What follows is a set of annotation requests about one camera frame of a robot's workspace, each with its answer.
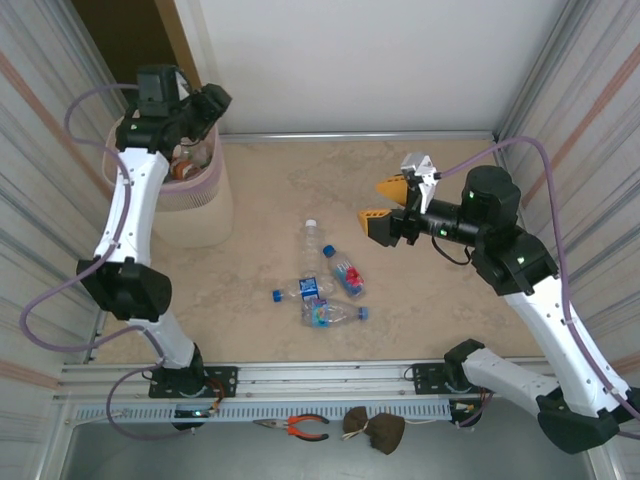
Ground blue-capped bottle colourful label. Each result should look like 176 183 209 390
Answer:
299 298 372 330

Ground pink trash bin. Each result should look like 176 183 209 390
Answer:
102 117 225 214

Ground beige plastic waste bin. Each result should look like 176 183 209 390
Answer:
102 114 234 250

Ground blue-capped bottle red flower label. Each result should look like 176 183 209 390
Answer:
322 244 366 300

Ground brown wooden board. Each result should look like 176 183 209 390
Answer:
153 0 201 86

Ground unlabelled clear bottle white cap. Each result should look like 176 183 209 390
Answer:
298 218 325 281

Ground blue-capped clear bottle blue label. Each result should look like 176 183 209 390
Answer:
272 273 337 303

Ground brown cloth pouch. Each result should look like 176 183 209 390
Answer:
342 405 407 457

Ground grey metal tray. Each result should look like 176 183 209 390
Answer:
37 397 619 480

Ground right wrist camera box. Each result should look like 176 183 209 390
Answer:
400 152 444 214

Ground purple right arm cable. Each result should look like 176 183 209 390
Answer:
433 137 640 430

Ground aluminium frame bar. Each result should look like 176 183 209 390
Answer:
219 130 501 146

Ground aluminium mounting rail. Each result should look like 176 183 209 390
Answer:
52 355 599 401

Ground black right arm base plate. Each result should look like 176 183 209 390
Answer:
411 360 504 397

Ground white slotted cable duct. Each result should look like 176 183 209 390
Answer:
67 399 454 426

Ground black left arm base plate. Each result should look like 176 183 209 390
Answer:
148 365 239 400

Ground orange handled pliers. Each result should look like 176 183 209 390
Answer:
252 413 331 442

